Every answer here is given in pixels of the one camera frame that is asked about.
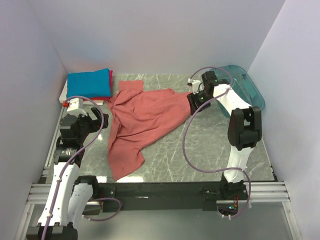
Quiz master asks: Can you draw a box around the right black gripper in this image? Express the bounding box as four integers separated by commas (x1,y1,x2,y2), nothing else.
186,90,213,117

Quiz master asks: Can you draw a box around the salmon pink t shirt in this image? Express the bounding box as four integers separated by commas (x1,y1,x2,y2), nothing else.
107,80,191,181

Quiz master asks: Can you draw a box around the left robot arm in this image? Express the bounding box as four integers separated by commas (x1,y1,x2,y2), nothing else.
26,107,109,240

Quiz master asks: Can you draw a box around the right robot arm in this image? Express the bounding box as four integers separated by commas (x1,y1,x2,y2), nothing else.
187,71,262,200

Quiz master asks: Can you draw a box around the white board under stack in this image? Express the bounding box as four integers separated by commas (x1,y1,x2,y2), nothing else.
59,80,104,106

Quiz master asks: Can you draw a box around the folded orange t shirt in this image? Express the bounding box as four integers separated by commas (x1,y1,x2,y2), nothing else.
77,97,104,104

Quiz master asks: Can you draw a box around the folded blue t shirt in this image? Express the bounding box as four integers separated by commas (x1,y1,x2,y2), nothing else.
66,68,111,99

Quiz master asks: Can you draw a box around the folded magenta t shirt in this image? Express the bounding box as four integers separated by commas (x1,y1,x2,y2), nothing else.
95,70,113,101

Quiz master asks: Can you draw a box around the teal plastic bin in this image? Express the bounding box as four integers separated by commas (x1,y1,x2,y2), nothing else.
220,65,265,111

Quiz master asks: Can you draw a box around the black base beam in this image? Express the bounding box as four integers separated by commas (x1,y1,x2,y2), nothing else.
99,181,248,211

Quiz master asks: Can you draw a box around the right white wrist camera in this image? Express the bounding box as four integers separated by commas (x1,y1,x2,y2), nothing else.
187,78,202,94

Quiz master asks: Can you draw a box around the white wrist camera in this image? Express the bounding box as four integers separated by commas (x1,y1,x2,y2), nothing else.
187,78,202,94
62,98,88,117

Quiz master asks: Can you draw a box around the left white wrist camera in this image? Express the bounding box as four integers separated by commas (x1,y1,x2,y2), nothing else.
62,98,88,117

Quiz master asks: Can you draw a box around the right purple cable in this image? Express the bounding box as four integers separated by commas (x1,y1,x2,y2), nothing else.
182,66,252,219

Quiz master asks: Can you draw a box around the aluminium frame rail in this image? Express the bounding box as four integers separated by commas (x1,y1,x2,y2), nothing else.
14,104,301,240

